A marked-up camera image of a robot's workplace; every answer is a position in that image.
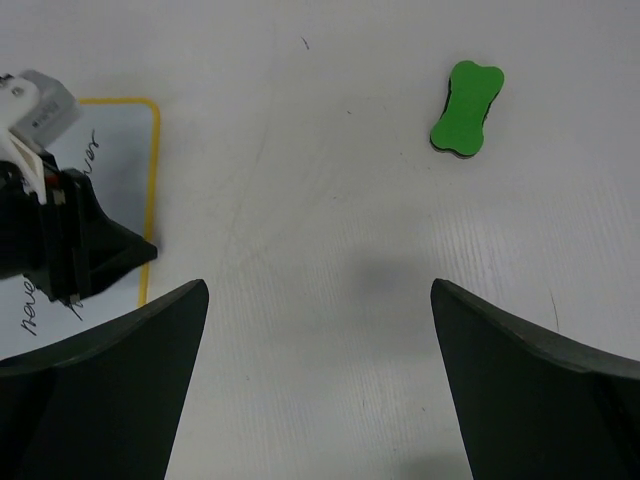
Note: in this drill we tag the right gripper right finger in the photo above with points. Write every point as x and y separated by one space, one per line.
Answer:
531 403

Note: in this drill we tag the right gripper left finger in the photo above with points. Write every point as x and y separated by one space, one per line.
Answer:
105 403

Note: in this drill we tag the green bone shaped eraser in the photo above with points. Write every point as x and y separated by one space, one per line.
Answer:
472 88

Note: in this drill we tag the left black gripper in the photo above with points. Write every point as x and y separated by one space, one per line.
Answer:
72 246

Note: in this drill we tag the yellow framed whiteboard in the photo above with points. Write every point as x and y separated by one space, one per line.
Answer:
115 142

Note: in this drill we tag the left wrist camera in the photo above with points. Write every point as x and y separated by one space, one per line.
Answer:
36 110

